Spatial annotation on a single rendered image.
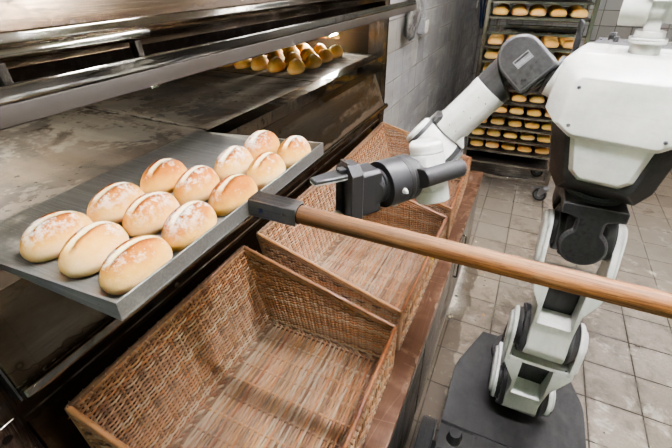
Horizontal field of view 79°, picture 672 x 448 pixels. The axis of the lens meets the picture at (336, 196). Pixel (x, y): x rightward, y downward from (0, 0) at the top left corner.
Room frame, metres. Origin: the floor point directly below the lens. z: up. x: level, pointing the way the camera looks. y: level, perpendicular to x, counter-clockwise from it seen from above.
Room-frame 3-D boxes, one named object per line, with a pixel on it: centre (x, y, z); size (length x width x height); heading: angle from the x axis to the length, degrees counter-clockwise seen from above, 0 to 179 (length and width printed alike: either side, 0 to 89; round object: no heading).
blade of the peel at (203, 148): (0.67, 0.30, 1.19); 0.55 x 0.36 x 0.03; 156
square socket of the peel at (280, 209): (0.58, 0.10, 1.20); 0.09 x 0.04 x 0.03; 66
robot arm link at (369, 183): (0.66, -0.07, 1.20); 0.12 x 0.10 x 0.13; 121
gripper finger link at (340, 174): (0.61, 0.01, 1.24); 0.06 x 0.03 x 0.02; 121
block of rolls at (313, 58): (1.96, 0.31, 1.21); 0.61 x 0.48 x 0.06; 65
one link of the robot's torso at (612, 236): (0.85, -0.61, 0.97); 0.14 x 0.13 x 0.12; 65
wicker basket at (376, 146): (1.70, -0.35, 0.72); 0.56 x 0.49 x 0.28; 156
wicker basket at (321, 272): (1.16, -0.09, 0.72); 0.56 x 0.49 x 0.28; 154
